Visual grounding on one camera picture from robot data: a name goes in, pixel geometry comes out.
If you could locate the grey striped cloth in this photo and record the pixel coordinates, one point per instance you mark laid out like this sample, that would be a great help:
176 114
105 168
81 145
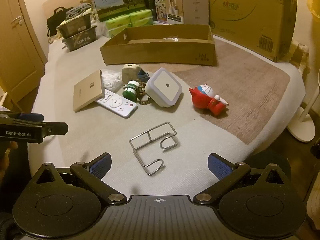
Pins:
77 11

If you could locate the stacked dark food bowls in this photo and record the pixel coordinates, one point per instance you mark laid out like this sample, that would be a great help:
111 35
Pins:
80 40

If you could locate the white fan stand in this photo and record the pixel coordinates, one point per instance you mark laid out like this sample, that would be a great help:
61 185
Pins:
302 130

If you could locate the bag of white plastic pieces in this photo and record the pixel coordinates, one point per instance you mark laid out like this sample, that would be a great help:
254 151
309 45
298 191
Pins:
111 80

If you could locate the tan cardboard box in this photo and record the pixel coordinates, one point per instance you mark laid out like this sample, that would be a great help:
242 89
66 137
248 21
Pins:
86 91

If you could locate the milk carton with cow print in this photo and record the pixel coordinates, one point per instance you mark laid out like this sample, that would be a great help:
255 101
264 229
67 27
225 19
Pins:
117 2

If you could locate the green and white tape roll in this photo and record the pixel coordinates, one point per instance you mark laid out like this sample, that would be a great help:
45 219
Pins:
130 91

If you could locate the white remote control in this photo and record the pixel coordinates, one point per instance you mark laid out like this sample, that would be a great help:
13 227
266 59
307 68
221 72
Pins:
116 103

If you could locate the shallow cardboard tray box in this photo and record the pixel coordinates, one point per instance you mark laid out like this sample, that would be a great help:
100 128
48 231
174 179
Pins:
160 52

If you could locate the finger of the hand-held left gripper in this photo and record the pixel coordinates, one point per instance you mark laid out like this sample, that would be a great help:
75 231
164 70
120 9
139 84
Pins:
30 117
57 128

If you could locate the blue binder clip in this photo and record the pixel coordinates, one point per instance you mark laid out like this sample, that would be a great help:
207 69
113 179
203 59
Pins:
143 76

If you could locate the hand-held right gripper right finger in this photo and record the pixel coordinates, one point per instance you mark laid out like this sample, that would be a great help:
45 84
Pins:
219 166

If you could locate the large brown cardboard box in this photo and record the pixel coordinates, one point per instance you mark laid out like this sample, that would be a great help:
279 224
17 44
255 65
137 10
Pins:
245 17

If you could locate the wooden door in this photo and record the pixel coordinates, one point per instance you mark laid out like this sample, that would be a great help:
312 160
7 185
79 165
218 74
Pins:
17 55

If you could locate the yellow plastic bag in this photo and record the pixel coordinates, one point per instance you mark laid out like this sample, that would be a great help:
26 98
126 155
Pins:
314 2

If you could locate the red cat toy figure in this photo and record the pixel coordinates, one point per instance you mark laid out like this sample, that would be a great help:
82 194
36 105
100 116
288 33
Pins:
203 100

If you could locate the wooden headboard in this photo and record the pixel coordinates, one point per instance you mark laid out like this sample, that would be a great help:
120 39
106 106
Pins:
52 3

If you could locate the white square night light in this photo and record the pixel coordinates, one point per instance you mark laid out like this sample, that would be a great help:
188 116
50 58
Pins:
165 86

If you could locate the green tissue pack bundle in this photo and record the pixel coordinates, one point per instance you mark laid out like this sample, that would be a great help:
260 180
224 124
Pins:
127 21

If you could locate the dark box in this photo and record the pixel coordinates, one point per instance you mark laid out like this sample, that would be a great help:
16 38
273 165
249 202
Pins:
149 1

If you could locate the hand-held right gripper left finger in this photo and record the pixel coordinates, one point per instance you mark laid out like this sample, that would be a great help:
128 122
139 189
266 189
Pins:
101 166

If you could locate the white product box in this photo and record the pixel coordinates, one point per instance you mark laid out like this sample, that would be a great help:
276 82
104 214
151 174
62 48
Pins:
190 8

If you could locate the black instant food bowl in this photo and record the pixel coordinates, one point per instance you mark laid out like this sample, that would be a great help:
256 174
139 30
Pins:
73 27

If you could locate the black bag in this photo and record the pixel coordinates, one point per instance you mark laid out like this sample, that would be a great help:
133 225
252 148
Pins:
53 22

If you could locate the person's left hand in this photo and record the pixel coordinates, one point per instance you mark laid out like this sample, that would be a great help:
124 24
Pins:
5 150

